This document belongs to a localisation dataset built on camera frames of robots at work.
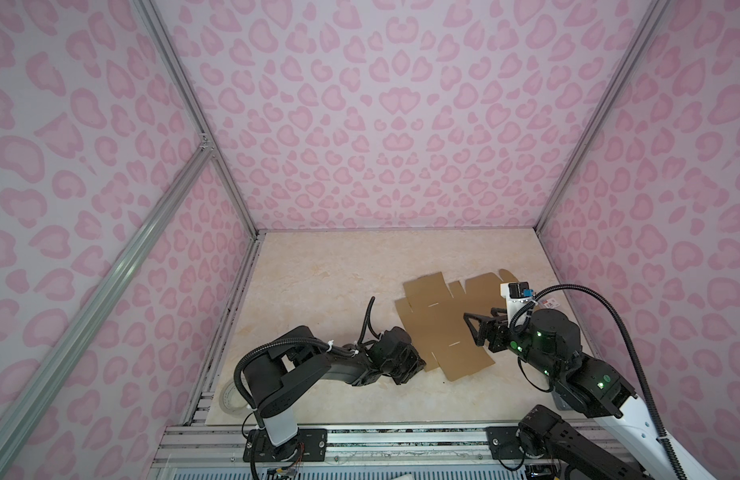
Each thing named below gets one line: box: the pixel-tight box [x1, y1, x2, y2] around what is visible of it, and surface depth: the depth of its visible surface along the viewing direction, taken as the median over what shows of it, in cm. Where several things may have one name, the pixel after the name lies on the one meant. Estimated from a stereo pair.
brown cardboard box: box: [394, 269, 514, 381], surface depth 101 cm
